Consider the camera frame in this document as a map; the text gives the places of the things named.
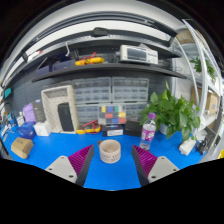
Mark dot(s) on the grey drawer organiser cabinet left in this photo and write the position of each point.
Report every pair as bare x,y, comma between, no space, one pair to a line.
89,93

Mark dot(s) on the blue fabric pouch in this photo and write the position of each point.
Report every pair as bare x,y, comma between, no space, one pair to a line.
26,130

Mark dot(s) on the purple bag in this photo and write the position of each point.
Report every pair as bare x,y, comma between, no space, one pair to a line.
28,113

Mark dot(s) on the dark grey upright box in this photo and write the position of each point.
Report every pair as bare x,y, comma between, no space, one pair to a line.
38,111

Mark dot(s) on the clear box with coloured parts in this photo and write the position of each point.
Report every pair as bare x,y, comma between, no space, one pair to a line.
111,114

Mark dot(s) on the white power adapter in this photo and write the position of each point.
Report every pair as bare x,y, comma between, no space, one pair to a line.
186,147

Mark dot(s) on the black shelf board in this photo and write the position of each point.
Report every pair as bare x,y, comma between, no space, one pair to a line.
109,67

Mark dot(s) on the beige ceramic mug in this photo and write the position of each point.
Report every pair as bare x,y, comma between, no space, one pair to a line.
110,151

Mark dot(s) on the black flat case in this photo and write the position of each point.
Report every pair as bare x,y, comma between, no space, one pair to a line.
132,128

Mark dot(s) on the white metal shelving rack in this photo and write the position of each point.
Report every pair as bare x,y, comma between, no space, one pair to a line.
207,82

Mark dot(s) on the grey drawer organiser cabinet right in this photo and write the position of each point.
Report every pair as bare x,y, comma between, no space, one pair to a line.
132,93

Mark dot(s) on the green potted plant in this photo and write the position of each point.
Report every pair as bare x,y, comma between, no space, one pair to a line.
178,115

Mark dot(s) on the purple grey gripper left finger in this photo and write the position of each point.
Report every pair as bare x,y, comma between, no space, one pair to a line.
73,168

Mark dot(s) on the yellow multimeter with red leads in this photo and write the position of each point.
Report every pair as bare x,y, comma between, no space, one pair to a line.
92,127

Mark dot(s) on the white oscilloscope on shelf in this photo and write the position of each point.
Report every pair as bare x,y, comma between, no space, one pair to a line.
138,54

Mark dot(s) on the yellow tool on shelf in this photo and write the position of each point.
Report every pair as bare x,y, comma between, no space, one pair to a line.
92,59

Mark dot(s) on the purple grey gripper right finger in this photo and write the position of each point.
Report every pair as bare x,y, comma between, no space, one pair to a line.
151,168

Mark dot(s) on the cardboard box on rack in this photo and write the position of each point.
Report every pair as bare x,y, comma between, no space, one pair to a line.
185,37

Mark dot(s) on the plastic bottle with purple label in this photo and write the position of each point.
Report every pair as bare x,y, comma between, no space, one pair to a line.
148,132

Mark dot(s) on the black rectangular speaker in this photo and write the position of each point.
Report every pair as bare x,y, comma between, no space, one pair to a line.
65,117

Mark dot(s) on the white pegboard tray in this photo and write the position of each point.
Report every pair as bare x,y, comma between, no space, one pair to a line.
54,96

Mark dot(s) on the small white box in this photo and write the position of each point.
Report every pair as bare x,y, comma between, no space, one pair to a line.
42,128

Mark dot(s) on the black box with white label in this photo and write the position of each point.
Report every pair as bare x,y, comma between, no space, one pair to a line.
112,130

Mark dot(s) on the grey drawer organiser cabinet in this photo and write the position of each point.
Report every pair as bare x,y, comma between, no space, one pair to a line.
89,93
132,93

